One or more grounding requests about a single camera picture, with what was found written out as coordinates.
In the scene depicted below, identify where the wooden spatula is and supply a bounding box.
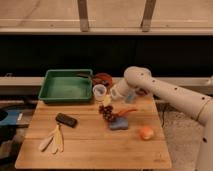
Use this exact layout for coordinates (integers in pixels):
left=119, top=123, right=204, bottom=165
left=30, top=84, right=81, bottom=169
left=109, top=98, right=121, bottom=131
left=55, top=124, right=64, bottom=152

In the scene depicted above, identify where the red bowl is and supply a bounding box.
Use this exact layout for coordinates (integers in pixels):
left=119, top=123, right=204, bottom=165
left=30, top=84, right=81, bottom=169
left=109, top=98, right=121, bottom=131
left=92, top=73, right=113, bottom=88

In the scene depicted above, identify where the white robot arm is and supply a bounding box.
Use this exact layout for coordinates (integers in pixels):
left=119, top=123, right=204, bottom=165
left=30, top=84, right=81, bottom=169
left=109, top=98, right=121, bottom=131
left=110, top=66, right=213, bottom=171

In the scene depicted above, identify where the green plastic tray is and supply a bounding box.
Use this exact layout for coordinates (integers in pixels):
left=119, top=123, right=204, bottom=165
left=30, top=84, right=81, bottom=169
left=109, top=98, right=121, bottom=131
left=38, top=69, right=93, bottom=103

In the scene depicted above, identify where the purple bowl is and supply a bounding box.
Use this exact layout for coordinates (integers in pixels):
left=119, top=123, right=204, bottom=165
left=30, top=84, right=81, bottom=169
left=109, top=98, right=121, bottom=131
left=135, top=88, right=148, bottom=96

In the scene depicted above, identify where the black rectangular block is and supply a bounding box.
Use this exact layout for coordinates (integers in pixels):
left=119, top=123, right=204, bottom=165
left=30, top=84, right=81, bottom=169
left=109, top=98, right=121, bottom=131
left=56, top=113, right=78, bottom=128

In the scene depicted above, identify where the clear plastic cup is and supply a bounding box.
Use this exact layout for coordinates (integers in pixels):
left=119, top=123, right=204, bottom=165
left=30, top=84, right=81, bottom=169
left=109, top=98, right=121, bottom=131
left=93, top=84, right=107, bottom=101

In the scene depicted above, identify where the bunch of dark grapes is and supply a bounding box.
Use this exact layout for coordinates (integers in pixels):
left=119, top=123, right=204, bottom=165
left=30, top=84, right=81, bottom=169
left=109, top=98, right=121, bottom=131
left=99, top=105, right=116, bottom=122

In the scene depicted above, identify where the orange carrot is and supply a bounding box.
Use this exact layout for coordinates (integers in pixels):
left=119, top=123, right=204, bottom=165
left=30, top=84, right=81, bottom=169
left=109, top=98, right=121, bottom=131
left=117, top=108, right=137, bottom=117

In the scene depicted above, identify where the blue sponge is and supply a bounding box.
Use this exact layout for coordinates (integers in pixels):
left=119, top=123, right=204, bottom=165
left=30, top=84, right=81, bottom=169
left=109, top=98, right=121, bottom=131
left=109, top=117, right=129, bottom=130

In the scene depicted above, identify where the orange fruit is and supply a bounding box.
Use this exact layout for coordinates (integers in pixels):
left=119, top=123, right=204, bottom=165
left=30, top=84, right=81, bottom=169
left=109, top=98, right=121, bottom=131
left=139, top=125, right=154, bottom=140

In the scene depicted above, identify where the wooden spoon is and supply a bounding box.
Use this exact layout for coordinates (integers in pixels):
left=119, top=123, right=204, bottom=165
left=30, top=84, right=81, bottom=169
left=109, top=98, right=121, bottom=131
left=38, top=130, right=56, bottom=152

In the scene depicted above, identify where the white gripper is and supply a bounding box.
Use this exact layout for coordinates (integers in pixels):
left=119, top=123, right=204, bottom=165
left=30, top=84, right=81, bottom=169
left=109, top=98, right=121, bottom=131
left=102, top=79, right=130, bottom=107

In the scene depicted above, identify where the blue object at left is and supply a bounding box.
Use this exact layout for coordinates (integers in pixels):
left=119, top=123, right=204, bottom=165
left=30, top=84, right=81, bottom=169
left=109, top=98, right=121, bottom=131
left=0, top=109, right=23, bottom=126

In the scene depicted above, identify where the blue plastic cup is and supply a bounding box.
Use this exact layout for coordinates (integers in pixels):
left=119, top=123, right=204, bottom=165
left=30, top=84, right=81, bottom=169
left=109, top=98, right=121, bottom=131
left=125, top=91, right=136, bottom=103

